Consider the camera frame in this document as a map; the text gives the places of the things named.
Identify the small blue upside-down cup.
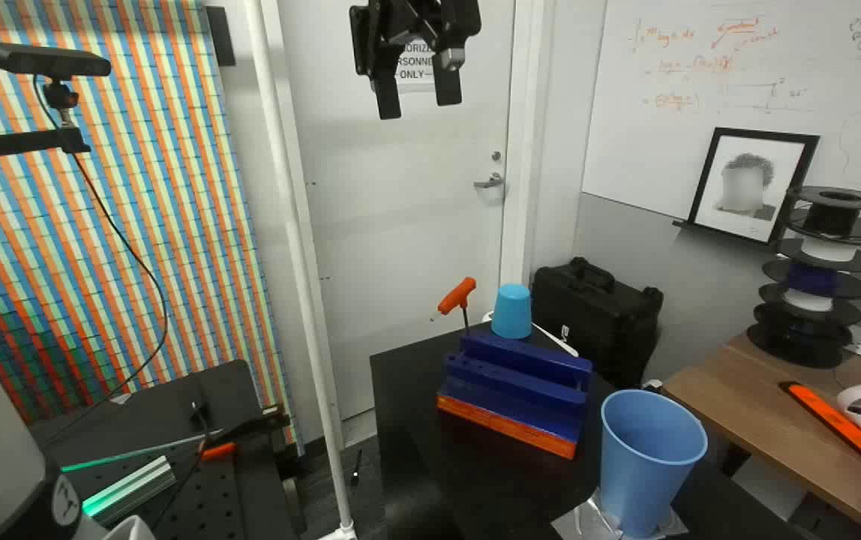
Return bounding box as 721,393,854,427
491,284,532,338

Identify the white support pole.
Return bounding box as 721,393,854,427
242,0,357,540

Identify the wooden desk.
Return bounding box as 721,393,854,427
667,336,861,524

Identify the black hard carrying case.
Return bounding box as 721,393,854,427
532,257,663,388

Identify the black framed picture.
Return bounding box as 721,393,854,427
688,127,818,243

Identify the large blue upright cup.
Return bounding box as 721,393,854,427
596,391,707,537

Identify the black optical breadboard table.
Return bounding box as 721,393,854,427
34,359,296,540

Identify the silver door handle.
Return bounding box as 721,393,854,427
473,174,507,190

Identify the blue rack with orange base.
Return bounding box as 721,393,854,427
436,332,595,459

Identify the stack of filament spools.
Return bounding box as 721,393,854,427
748,187,861,369

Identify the black pedestal table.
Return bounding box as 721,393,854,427
368,320,752,540

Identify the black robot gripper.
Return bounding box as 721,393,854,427
348,0,484,121

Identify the orange utility knife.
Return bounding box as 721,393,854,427
779,380,861,452

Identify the black camera on stand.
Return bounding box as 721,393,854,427
0,41,112,80

